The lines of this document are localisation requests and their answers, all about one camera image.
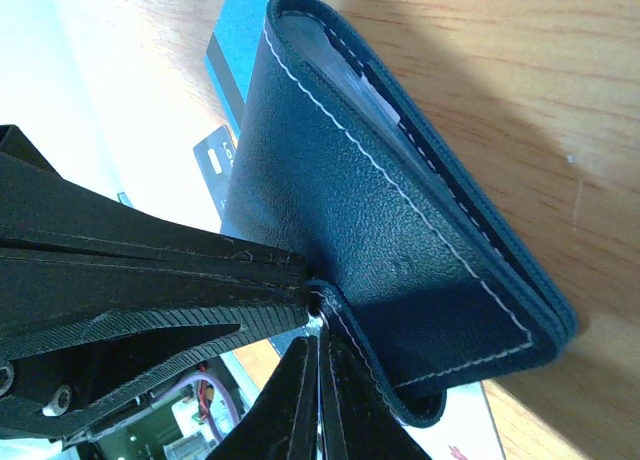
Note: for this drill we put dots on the teal card right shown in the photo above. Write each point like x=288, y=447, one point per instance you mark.
x=231, y=52

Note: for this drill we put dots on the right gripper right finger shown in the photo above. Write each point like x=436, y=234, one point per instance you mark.
x=355, y=421

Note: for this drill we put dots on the navy blue card holder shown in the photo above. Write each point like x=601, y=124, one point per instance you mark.
x=411, y=262

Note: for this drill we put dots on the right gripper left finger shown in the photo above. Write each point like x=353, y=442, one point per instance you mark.
x=282, y=423

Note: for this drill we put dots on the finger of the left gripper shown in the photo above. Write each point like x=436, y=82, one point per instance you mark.
x=43, y=211
x=84, y=339

